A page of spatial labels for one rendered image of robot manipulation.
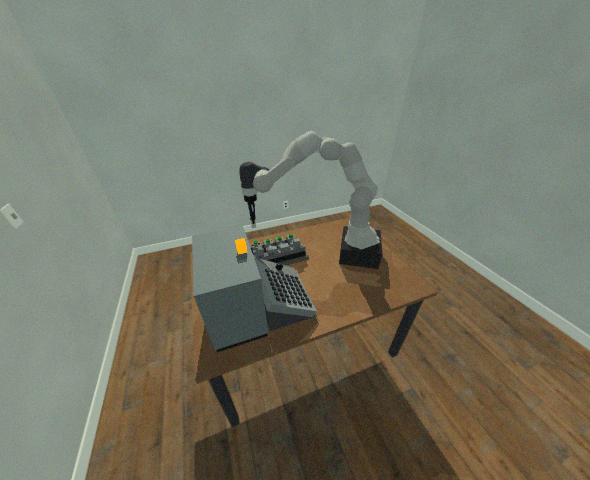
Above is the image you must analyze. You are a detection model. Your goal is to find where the grey control cabinet with keypad desk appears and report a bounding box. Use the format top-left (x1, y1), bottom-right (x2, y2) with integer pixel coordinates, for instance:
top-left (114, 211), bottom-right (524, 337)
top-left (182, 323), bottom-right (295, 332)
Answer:
top-left (192, 227), bottom-right (317, 352)

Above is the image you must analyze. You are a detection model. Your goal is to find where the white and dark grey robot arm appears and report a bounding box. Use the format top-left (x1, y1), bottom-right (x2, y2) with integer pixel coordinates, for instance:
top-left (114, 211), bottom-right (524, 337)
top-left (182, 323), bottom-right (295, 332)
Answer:
top-left (240, 131), bottom-right (380, 250)

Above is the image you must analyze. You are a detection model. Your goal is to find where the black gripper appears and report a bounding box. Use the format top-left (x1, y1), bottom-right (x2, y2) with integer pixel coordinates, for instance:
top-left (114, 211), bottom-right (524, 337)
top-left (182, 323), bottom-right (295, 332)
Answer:
top-left (244, 194), bottom-right (257, 228)

